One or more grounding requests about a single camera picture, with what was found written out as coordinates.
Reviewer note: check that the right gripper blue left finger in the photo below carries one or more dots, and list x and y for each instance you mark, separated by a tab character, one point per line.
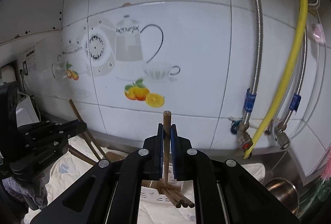
158	151

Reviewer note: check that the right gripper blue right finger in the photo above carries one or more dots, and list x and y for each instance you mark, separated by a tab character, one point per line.
174	146

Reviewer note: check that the wooden chopstick six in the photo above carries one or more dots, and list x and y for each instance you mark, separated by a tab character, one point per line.
167	116

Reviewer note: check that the wooden chopstick two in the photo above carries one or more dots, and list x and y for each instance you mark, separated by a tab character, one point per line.
80	155

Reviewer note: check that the wooden chopstick ten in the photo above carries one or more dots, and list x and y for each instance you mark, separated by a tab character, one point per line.
171	198

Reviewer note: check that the wooden chopstick one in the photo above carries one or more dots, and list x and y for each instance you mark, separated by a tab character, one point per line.
88	137

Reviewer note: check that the wooden chopstick eight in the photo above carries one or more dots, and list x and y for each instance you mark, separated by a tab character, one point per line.
192	205

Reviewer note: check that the wooden chopstick seven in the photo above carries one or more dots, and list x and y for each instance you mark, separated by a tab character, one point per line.
174	198

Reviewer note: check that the wooden chopstick nine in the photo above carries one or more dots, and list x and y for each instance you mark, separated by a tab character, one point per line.
182	199

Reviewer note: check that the beige plastic utensil holder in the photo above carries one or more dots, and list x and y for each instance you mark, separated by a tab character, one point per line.
151	191

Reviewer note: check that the quilted cream patterned mat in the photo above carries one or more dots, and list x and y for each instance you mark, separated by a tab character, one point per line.
224	192

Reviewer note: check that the steel angle valve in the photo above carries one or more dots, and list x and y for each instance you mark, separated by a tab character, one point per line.
277	130

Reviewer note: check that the thin white tube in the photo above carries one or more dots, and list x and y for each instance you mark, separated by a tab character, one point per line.
317	38

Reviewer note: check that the green glass jar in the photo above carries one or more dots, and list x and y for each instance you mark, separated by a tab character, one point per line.
317	194

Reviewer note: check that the pink bottle brush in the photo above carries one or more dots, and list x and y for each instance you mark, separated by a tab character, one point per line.
325	175

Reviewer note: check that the red handled water valve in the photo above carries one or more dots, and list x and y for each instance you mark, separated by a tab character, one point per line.
239	128

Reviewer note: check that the wall power socket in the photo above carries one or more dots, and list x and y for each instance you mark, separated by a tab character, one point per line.
24	69

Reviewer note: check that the steel saucepan black handle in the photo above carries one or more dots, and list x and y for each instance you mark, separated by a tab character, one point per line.
286	193

